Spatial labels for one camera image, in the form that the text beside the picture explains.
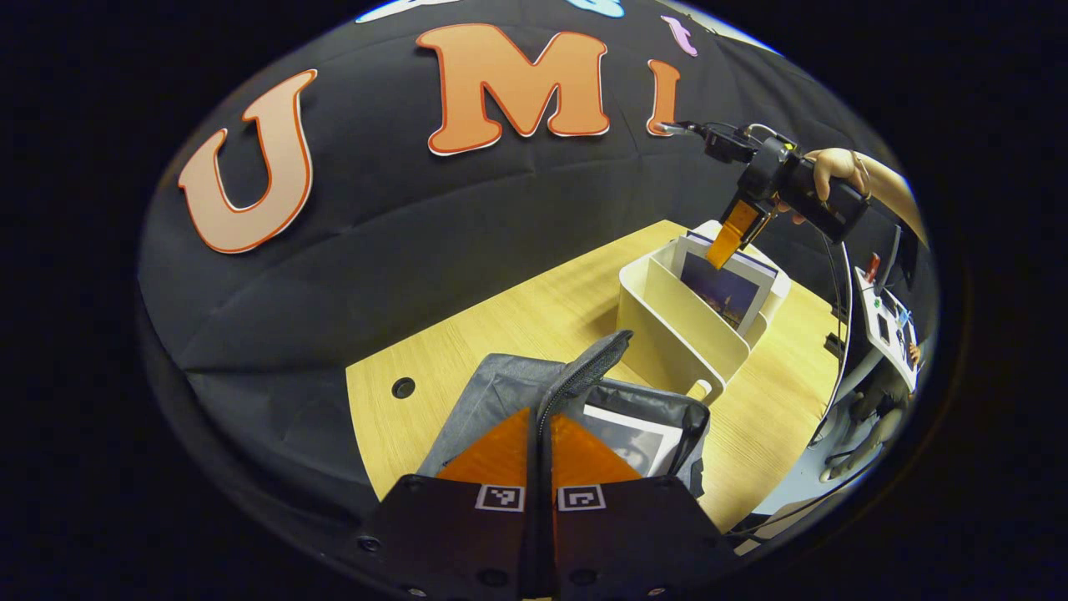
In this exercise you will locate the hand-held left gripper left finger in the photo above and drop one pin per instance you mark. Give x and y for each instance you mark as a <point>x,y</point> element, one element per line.
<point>450,542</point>

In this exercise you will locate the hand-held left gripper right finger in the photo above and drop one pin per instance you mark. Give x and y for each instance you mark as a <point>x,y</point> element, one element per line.
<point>634,542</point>

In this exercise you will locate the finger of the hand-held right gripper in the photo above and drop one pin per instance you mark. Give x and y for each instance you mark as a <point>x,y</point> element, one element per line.
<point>732,234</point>

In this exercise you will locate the blue spine book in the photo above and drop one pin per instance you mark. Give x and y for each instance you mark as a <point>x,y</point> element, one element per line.
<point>722,292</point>

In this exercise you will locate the white portrait cover book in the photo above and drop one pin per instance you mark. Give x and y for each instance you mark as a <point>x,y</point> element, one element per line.
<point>634,438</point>

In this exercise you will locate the white bookshelf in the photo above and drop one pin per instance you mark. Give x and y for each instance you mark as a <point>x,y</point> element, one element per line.
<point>676,334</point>

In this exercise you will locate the grey schoolbag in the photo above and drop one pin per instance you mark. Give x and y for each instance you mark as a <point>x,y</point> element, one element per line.
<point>501,392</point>

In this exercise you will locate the black screen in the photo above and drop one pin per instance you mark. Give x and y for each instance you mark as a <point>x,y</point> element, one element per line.
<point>905,255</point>

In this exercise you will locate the white control box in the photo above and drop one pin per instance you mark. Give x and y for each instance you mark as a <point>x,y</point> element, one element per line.
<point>893,325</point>

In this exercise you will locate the office chair base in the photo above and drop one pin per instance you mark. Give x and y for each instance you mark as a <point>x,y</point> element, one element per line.
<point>872,426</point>

